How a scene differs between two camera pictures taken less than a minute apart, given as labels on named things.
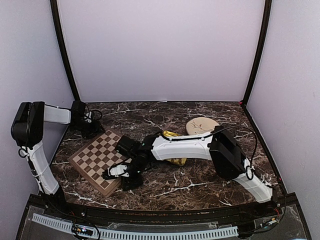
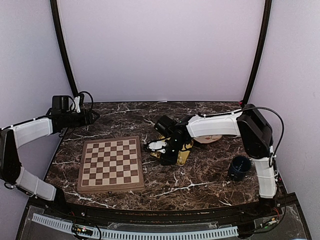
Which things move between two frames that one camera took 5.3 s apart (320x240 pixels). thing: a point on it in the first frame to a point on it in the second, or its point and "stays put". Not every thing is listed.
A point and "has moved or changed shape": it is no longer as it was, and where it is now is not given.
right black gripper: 134,182 to 171,159
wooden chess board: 95,158 has moved or changed shape
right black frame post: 262,52 stays put
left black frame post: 54,10 stays put
